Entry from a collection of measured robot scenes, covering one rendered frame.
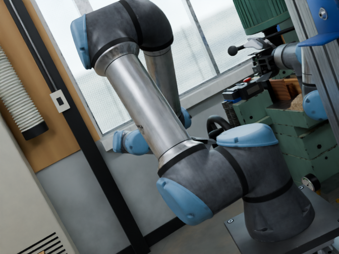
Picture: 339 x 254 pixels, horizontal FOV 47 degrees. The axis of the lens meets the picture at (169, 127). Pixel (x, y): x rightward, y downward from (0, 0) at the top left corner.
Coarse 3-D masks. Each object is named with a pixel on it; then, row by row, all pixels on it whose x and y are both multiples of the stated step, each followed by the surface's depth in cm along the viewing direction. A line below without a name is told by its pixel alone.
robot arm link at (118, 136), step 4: (116, 132) 127; (120, 132) 127; (124, 132) 127; (116, 136) 125; (120, 136) 125; (116, 140) 125; (120, 140) 125; (112, 144) 130; (116, 144) 125; (120, 144) 125; (116, 148) 125; (120, 148) 125; (116, 152) 127; (120, 152) 127; (124, 152) 127
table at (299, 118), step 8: (296, 96) 142; (272, 104) 145; (280, 104) 141; (288, 104) 137; (272, 112) 141; (280, 112) 135; (288, 112) 131; (296, 112) 126; (304, 112) 123; (264, 120) 143; (272, 120) 144; (280, 120) 138; (288, 120) 133; (296, 120) 129; (304, 120) 124; (312, 120) 124
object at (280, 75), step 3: (279, 72) 147; (282, 72) 147; (285, 72) 147; (288, 72) 148; (291, 72) 148; (294, 72) 149; (279, 75) 147; (282, 75) 148; (285, 75) 148; (288, 75) 148; (273, 78) 152; (276, 78) 150; (279, 78) 148; (282, 78) 148
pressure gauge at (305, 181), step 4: (304, 176) 129; (308, 176) 127; (312, 176) 127; (304, 180) 129; (308, 180) 126; (312, 180) 126; (316, 180) 126; (304, 184) 131; (308, 184) 128; (312, 184) 126; (316, 184) 126; (312, 188) 127; (316, 188) 126; (316, 192) 130
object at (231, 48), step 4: (288, 28) 134; (292, 28) 134; (276, 32) 133; (280, 32) 133; (284, 32) 134; (268, 36) 132; (272, 36) 132; (276, 36) 134; (228, 48) 129; (232, 48) 128; (236, 48) 128; (240, 48) 130; (244, 48) 131; (228, 52) 129; (232, 52) 128; (236, 52) 129
